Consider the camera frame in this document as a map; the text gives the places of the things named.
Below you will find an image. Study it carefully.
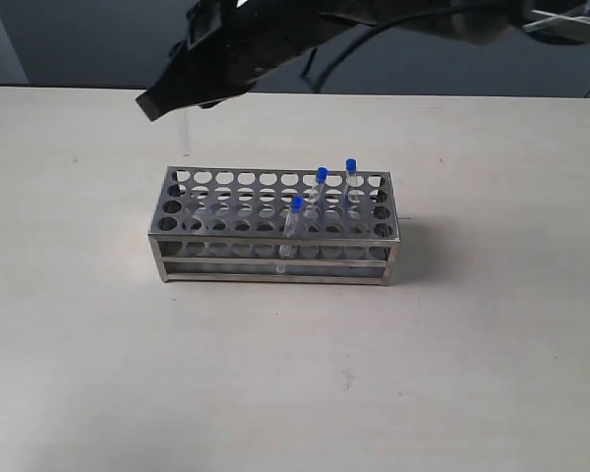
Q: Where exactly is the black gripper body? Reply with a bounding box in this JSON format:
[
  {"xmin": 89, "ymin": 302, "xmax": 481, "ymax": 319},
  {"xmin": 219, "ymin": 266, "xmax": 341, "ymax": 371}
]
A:
[{"xmin": 169, "ymin": 0, "xmax": 325, "ymax": 107}]

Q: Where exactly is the blue capped tube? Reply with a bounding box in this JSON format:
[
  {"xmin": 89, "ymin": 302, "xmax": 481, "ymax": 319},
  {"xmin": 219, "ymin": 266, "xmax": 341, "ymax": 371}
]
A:
[
  {"xmin": 304, "ymin": 167, "xmax": 327, "ymax": 219},
  {"xmin": 276, "ymin": 195, "xmax": 304, "ymax": 274},
  {"xmin": 344, "ymin": 158, "xmax": 359, "ymax": 204},
  {"xmin": 180, "ymin": 109, "xmax": 192, "ymax": 156}
]

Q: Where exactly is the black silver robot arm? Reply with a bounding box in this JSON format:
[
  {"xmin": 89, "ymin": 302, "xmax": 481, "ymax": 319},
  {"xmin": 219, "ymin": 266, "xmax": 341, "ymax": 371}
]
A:
[{"xmin": 136, "ymin": 0, "xmax": 590, "ymax": 121}]

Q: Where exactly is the stainless steel test tube rack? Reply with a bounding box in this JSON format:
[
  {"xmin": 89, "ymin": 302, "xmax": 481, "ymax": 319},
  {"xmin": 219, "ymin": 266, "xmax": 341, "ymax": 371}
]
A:
[{"xmin": 148, "ymin": 166, "xmax": 401, "ymax": 285}]

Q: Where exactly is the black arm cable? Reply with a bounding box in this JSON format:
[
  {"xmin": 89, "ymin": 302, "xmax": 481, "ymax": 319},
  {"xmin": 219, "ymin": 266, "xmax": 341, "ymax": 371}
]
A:
[{"xmin": 299, "ymin": 4, "xmax": 453, "ymax": 94}]

